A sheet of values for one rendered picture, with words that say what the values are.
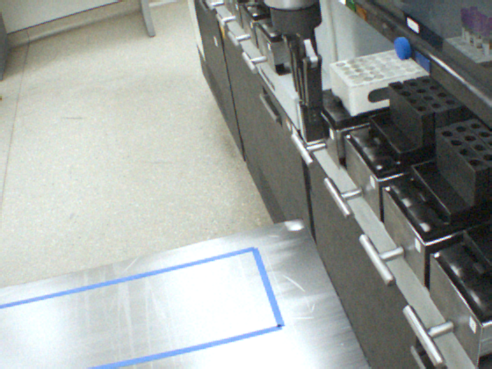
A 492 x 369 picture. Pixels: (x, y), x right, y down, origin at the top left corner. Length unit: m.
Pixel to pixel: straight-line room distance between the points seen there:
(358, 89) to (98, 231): 1.52
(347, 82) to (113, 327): 0.53
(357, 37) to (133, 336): 0.66
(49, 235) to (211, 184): 0.61
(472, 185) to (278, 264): 0.25
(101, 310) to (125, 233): 1.58
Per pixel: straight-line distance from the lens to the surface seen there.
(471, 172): 0.83
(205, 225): 2.30
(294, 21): 1.01
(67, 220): 2.54
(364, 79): 1.08
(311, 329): 0.71
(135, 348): 0.74
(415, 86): 1.02
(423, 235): 0.84
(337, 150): 1.08
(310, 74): 1.03
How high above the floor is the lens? 1.33
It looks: 32 degrees down
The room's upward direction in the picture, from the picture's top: 11 degrees counter-clockwise
